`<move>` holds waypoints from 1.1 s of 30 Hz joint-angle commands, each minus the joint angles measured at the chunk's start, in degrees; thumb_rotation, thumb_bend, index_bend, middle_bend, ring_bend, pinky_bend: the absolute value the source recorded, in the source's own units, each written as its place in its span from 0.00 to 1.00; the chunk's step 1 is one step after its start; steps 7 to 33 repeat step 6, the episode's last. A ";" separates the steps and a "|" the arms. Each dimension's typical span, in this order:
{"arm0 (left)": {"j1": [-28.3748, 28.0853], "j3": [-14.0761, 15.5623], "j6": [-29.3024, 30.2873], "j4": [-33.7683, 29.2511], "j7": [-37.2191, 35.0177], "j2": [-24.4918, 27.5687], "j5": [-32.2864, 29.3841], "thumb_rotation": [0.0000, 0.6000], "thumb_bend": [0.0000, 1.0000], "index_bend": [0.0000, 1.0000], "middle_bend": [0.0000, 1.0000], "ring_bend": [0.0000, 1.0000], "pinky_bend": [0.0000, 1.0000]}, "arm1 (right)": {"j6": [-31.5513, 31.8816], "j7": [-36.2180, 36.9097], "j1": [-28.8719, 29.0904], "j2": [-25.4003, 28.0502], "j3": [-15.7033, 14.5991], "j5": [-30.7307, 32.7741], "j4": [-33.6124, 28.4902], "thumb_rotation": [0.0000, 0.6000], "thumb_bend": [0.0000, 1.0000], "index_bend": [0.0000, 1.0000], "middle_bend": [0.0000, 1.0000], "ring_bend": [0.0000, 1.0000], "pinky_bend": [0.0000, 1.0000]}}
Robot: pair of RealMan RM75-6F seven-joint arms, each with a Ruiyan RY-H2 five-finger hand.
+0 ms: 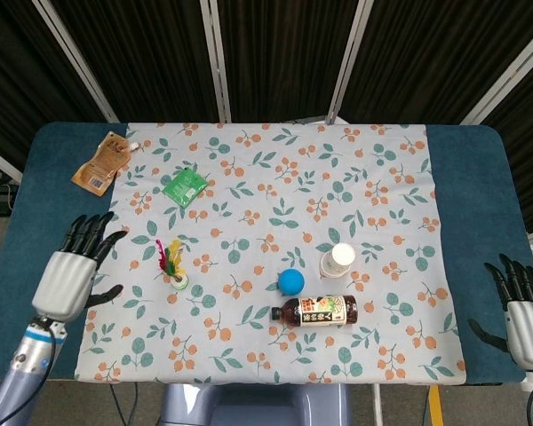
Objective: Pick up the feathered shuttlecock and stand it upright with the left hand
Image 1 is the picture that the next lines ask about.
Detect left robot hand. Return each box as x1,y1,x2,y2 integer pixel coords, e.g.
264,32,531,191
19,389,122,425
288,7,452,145
30,211,129,323

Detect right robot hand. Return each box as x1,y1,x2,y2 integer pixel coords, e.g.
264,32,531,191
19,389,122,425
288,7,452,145
466,252,533,372

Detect red green feather shuttlecock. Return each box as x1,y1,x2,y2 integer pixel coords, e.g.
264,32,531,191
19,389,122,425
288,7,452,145
154,238,191,292

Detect dark blue table cover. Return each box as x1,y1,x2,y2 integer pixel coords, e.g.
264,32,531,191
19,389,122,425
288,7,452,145
0,122,532,385

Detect brown spout pouch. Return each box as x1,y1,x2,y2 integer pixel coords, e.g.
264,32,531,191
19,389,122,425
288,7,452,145
70,131,141,197

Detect green sachet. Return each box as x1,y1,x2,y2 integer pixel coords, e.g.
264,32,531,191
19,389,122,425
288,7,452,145
161,168,209,209

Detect white table leg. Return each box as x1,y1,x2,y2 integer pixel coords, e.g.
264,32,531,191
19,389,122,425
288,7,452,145
371,384,385,426

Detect white paper cup stack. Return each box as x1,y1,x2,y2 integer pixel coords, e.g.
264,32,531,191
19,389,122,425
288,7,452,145
318,242,356,280

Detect dark tea bottle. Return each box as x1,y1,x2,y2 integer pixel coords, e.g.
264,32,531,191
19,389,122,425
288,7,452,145
270,295,359,328

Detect floral tablecloth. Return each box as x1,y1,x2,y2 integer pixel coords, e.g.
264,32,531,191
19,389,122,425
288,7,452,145
74,122,467,386

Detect grey robot torso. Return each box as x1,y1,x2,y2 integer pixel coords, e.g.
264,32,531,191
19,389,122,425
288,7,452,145
159,383,352,426

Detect blue ball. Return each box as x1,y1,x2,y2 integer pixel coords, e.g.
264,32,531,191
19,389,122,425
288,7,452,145
277,268,306,297

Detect dark folding screen white frames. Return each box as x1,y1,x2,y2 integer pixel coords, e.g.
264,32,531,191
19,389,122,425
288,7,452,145
0,0,533,245

